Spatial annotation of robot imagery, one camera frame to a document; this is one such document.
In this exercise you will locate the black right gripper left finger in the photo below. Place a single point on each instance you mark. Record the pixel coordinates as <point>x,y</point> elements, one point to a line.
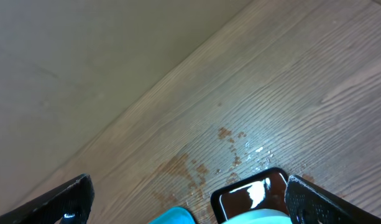
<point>70,202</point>

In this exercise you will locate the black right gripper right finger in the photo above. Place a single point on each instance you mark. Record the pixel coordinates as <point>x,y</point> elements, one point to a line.
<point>308,203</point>

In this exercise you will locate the light blue plate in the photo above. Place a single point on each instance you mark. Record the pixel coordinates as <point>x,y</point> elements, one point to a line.
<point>262,216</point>

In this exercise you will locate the dark brown tray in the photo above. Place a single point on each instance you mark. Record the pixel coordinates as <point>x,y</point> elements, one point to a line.
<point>265,190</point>

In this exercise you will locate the teal plastic tray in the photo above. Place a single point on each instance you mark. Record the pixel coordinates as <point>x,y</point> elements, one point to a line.
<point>175,215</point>

